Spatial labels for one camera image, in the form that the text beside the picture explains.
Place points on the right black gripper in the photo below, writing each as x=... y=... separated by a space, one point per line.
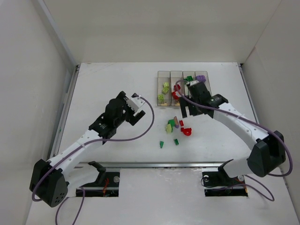
x=191 y=106

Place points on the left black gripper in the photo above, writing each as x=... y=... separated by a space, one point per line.
x=131 y=112

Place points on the red flower lego piece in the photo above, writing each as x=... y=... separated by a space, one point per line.
x=176 y=95

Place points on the red square lego brick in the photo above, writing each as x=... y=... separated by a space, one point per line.
x=177 y=87

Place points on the green purple yellow lego cluster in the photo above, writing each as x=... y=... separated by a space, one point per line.
x=171 y=124

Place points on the red round lego piece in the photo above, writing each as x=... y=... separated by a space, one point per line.
x=186 y=131

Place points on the green lego plate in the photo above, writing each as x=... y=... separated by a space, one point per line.
x=189 y=78

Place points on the purple lego brick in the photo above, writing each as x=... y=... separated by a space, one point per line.
x=200 y=78

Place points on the small green lego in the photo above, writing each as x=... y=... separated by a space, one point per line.
x=176 y=141
x=161 y=144

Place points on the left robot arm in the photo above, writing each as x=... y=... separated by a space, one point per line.
x=49 y=177

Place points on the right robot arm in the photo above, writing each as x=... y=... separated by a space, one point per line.
x=267 y=148

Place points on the clear bin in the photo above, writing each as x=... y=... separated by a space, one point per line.
x=206 y=84
x=164 y=97
x=175 y=76
x=186 y=90

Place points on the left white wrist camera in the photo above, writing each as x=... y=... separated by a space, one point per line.
x=135 y=102

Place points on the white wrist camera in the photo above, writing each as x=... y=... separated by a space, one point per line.
x=135 y=102
x=193 y=83

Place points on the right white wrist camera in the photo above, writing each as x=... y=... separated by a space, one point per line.
x=193 y=83

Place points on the aluminium rail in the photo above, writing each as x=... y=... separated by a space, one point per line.
x=160 y=165

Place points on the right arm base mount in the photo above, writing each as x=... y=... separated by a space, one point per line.
x=218 y=184

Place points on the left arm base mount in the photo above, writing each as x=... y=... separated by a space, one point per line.
x=100 y=184

